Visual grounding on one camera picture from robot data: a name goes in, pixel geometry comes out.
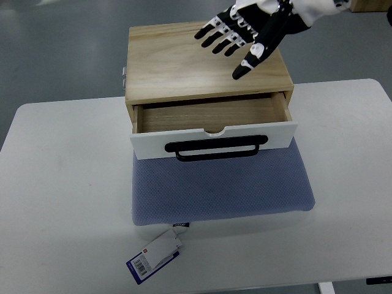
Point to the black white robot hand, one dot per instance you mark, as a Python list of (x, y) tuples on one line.
[(262, 25)]

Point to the white top drawer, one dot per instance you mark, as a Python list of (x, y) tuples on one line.
[(155, 125)]

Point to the black drawer handle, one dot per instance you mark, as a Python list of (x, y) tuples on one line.
[(217, 143)]

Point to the wooden drawer cabinet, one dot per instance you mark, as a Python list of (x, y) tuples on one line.
[(165, 63)]

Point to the cardboard box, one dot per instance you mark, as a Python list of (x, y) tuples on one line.
[(370, 5)]

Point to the blue mesh cushion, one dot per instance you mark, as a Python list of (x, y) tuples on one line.
[(167, 191)]

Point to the white blue product tag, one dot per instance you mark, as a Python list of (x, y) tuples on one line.
[(154, 256)]

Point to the white table leg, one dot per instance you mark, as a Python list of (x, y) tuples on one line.
[(326, 288)]

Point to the black table control panel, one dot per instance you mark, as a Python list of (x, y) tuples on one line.
[(379, 280)]

